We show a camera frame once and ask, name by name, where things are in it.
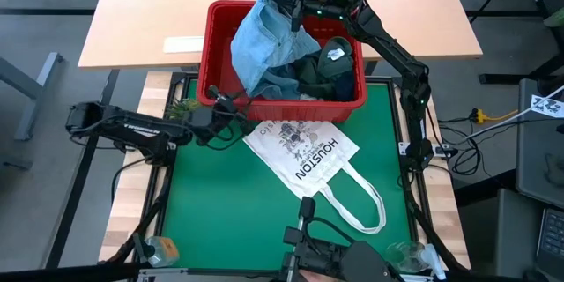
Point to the small succulent plant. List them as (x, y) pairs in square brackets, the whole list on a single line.
[(183, 109)]

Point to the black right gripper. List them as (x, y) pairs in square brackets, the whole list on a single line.
[(317, 5)]

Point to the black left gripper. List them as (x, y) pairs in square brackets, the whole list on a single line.
[(207, 123)]

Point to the white power strip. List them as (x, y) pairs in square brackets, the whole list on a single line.
[(443, 150)]

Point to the grey box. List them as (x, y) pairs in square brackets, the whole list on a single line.
[(515, 229)]

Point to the light wooden desk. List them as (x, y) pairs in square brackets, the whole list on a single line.
[(176, 0)]

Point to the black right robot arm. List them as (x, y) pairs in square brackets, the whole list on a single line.
[(388, 48)]

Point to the clear glass cup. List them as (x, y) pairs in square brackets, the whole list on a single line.
[(410, 255)]

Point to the black desk frame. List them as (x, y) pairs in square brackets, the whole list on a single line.
[(502, 13)]

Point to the dark green garment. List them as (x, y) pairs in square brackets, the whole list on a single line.
[(326, 70)]

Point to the white paper strip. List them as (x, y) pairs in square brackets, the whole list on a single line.
[(183, 44)]

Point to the grey desk leg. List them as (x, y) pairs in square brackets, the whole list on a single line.
[(33, 92)]

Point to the light blue denim jeans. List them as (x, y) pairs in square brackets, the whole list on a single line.
[(264, 44)]

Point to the grey cabinet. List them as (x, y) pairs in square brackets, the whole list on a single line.
[(537, 163)]

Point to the dark keyboard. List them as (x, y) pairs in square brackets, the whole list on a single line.
[(553, 238)]

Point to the plain navy garment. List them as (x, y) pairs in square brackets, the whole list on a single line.
[(346, 88)]

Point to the person's hand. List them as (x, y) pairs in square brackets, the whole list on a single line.
[(315, 277)]

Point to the black floor rail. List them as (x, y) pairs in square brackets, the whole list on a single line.
[(83, 167)]

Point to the black handheld camera rig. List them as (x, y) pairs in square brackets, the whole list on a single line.
[(352, 260)]

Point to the red plastic laundry basket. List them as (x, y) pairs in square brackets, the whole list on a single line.
[(216, 53)]

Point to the green table mat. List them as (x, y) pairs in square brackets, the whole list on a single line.
[(220, 211)]

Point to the black horizontal bar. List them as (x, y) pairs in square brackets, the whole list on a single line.
[(66, 272)]

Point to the white patterned marker tag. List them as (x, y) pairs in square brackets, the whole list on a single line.
[(546, 106)]

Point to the white printed tote bag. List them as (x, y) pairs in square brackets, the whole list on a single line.
[(308, 154)]

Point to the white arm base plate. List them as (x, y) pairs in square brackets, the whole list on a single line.
[(404, 149)]

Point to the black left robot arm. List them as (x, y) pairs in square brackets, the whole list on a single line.
[(132, 130)]

